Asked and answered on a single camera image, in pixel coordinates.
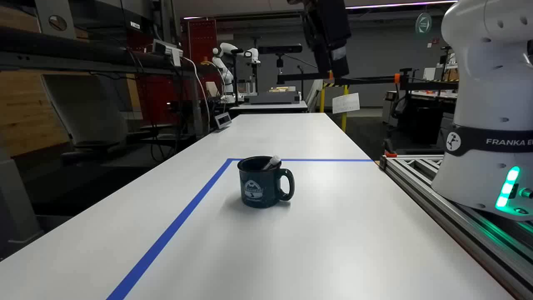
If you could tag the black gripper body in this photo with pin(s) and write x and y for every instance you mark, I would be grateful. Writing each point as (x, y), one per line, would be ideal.
(328, 30)

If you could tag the white marker with red cap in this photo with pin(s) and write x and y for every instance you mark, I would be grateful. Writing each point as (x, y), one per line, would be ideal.
(273, 161)

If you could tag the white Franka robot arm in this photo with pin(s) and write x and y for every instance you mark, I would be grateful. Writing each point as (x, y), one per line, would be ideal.
(489, 151)

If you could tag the dark blue ceramic mug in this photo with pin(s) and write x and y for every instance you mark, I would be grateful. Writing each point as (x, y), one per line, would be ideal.
(263, 188)

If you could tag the white paper sign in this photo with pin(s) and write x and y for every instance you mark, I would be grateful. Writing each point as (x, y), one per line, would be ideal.
(353, 101)

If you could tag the black horizontal bar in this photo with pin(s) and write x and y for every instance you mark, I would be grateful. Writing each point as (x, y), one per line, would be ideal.
(398, 78)

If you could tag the grey box on table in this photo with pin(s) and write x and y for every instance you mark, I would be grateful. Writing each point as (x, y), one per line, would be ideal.
(223, 120)

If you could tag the red cabinet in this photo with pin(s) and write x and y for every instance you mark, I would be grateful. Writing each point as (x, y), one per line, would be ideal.
(171, 98)

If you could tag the blue tape line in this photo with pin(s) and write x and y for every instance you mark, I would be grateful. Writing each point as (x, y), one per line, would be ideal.
(126, 285)

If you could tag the yellow post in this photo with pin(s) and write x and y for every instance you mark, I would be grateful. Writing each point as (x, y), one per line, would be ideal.
(344, 118)

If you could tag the aluminium rail frame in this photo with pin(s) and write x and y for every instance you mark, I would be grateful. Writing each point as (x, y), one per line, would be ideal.
(501, 245)

